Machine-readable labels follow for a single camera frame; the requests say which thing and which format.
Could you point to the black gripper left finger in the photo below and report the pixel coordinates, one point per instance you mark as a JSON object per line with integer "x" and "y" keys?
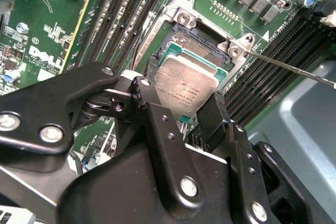
{"x": 39, "y": 103}

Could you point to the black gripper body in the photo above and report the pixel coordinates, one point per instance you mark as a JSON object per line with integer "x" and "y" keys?
{"x": 118, "y": 195}

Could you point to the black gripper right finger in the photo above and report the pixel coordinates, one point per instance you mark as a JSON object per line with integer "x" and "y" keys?
{"x": 241, "y": 155}

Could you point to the silver CPU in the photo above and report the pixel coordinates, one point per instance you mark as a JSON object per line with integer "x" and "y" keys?
{"x": 183, "y": 85}

